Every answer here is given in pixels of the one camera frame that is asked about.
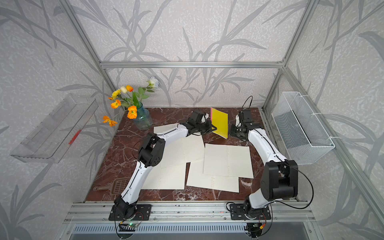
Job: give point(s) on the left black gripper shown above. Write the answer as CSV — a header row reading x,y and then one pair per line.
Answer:
x,y
209,127

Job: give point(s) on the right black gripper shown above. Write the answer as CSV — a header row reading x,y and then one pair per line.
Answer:
x,y
231,131

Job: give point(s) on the yellow notebook pink spine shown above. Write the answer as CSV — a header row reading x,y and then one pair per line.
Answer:
x,y
220,121

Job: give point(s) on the purple notebook green spine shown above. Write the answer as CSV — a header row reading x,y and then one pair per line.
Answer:
x,y
228,161

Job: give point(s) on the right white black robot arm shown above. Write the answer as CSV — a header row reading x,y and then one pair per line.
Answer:
x,y
280,176

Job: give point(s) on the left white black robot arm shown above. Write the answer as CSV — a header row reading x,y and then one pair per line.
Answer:
x,y
150,155

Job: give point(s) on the open notebook centre left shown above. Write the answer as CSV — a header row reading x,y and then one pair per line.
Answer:
x,y
185,150

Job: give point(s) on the open notebook front right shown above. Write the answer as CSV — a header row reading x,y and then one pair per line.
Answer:
x,y
196,178

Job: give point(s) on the open notebook front left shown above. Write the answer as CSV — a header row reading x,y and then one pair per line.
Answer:
x,y
170,178

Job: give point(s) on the glass vase with flowers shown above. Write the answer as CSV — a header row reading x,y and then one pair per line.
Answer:
x,y
132,102

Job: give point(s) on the brown slotted spatula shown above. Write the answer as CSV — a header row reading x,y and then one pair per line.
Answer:
x,y
116,187

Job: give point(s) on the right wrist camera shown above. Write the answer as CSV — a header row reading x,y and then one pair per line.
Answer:
x,y
244,117

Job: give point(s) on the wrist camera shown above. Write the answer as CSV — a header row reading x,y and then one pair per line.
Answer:
x,y
244,117
199,116

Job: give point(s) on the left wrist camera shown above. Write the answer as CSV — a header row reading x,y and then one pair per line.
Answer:
x,y
199,116

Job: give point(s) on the white wire mesh basket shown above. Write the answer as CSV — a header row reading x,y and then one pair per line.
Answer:
x,y
303,135

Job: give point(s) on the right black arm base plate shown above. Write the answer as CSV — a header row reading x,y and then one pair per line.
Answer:
x,y
238,212

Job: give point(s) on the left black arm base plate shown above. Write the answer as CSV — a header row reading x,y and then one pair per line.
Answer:
x,y
135,213

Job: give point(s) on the clear plastic wall tray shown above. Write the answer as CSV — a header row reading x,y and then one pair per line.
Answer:
x,y
52,138

